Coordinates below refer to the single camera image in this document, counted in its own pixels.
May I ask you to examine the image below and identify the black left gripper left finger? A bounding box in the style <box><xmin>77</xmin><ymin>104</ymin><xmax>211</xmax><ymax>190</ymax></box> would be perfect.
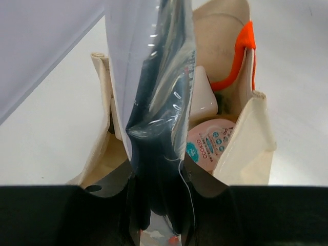
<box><xmin>1</xmin><ymin>161</ymin><xmax>140</xmax><ymax>245</ymax></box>

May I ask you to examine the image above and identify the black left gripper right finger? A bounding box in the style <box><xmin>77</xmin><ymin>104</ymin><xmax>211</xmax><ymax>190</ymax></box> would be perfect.
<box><xmin>182</xmin><ymin>157</ymin><xmax>327</xmax><ymax>245</ymax></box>

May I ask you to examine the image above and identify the pink baby oil bottle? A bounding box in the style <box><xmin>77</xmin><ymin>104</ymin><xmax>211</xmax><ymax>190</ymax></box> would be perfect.
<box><xmin>186</xmin><ymin>118</ymin><xmax>235</xmax><ymax>174</ymax></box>

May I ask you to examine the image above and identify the white rectangular lotion bottle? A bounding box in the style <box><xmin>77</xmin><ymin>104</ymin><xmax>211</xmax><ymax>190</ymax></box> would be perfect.
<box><xmin>189</xmin><ymin>66</ymin><xmax>218</xmax><ymax>121</ymax></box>

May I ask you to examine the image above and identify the cream canvas tote bag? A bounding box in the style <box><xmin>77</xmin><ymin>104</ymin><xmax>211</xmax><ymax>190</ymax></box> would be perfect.
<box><xmin>70</xmin><ymin>1</ymin><xmax>276</xmax><ymax>187</ymax></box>

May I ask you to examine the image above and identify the silver cosmetic tube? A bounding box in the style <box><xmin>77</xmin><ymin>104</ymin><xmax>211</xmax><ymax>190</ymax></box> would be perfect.
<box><xmin>105</xmin><ymin>0</ymin><xmax>197</xmax><ymax>246</ymax></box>

